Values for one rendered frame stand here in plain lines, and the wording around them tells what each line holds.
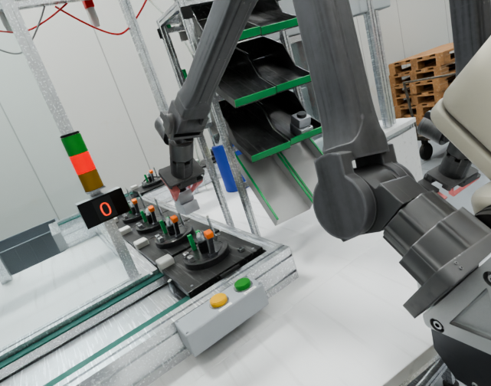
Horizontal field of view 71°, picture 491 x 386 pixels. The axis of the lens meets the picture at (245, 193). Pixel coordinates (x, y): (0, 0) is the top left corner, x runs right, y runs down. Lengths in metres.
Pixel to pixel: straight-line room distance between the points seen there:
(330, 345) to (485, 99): 0.54
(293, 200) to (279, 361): 0.49
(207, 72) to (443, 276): 0.50
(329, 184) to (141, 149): 4.22
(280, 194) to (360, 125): 0.70
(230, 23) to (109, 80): 3.99
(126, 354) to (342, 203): 0.59
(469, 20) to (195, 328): 0.79
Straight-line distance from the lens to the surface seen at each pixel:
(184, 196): 0.93
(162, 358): 0.87
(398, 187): 0.39
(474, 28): 0.80
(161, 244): 1.20
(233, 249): 1.01
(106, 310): 1.08
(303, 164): 1.19
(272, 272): 0.94
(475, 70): 0.45
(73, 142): 0.98
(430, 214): 0.38
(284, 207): 1.06
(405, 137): 2.52
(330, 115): 0.43
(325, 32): 0.44
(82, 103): 4.52
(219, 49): 0.63
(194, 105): 0.71
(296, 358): 0.79
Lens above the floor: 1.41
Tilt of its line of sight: 17 degrees down
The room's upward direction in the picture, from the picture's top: 18 degrees counter-clockwise
